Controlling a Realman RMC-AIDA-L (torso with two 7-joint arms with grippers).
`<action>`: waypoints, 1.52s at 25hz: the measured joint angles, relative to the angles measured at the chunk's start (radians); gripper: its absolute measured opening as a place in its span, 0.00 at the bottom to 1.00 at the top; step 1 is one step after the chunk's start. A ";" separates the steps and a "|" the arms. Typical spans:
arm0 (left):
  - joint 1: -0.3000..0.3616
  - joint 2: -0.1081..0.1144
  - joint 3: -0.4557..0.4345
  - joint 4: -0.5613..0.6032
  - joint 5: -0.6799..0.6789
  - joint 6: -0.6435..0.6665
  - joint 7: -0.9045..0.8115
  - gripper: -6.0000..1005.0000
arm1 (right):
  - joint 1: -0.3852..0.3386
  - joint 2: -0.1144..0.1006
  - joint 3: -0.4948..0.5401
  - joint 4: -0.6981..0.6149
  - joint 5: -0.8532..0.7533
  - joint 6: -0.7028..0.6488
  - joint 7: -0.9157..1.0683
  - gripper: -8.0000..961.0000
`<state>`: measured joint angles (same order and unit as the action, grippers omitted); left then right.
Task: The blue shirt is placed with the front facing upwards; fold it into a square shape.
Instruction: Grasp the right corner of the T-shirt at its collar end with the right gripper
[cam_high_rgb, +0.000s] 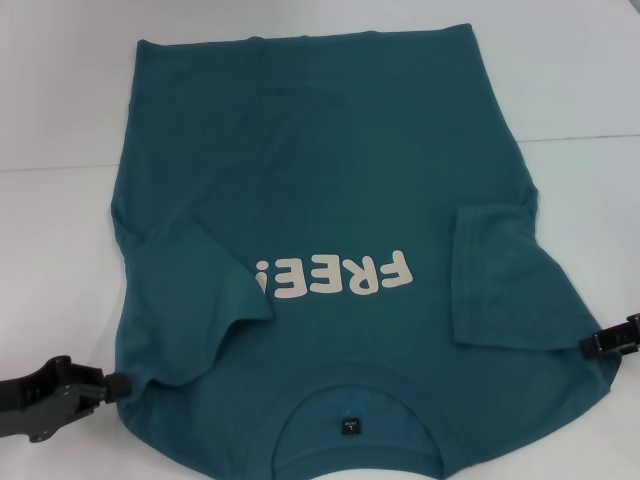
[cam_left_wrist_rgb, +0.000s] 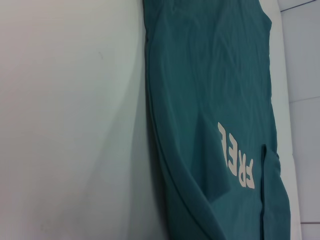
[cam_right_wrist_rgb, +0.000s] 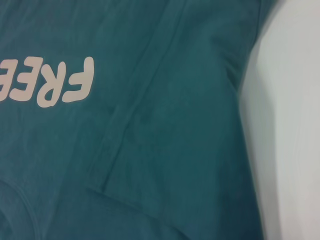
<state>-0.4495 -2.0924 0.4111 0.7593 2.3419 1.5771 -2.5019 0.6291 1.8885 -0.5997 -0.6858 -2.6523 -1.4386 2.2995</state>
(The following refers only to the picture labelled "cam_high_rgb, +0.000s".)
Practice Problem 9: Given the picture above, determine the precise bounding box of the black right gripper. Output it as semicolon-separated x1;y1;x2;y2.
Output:
578;311;640;361

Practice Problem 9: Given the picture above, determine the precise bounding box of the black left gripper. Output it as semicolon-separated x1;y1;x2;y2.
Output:
0;354;133;432

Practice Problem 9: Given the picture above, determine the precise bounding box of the teal t-shirt with FREE print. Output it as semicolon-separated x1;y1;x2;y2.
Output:
109;22;624;480

